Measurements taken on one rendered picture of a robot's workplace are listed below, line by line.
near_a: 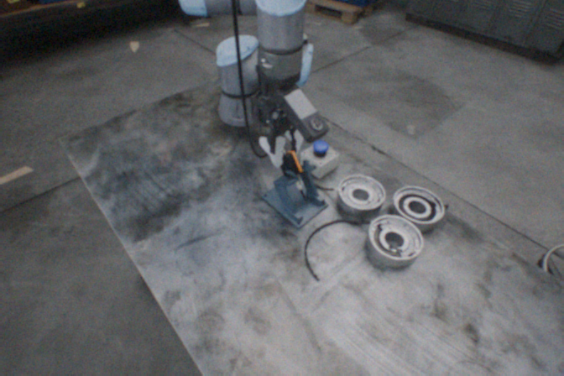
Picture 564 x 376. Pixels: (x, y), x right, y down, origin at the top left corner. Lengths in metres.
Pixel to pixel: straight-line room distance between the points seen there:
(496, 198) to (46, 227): 2.43
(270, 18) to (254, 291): 0.47
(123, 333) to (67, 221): 0.75
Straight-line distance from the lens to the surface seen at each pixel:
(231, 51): 0.92
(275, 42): 0.54
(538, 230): 2.16
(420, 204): 0.81
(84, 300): 1.75
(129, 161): 0.97
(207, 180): 0.84
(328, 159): 0.82
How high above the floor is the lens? 1.39
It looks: 43 degrees down
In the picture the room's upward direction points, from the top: straight up
